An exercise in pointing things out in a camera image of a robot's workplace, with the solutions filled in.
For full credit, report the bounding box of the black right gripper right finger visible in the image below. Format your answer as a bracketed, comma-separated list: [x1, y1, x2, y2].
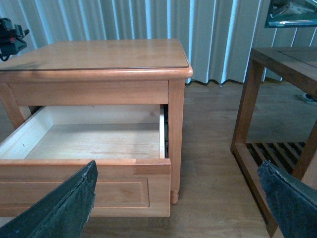
[258, 161, 317, 238]

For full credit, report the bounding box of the light wooden nightstand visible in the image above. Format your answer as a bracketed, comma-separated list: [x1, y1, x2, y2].
[0, 39, 193, 204]

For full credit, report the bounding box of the dark object on floor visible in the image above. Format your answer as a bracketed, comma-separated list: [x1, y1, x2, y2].
[301, 93, 317, 104]

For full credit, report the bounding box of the wooden drawer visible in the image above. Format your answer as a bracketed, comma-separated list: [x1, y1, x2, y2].
[0, 105, 171, 217]

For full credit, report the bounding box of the pale grey-blue curtain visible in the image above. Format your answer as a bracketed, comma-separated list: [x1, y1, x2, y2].
[0, 0, 317, 84]

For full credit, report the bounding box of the dark framed object on wall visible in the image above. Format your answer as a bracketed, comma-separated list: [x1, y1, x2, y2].
[264, 0, 317, 28]

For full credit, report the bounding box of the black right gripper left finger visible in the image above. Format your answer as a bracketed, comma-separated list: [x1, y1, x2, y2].
[0, 161, 98, 238]

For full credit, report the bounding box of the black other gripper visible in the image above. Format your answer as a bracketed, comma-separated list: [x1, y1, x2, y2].
[0, 18, 29, 61]

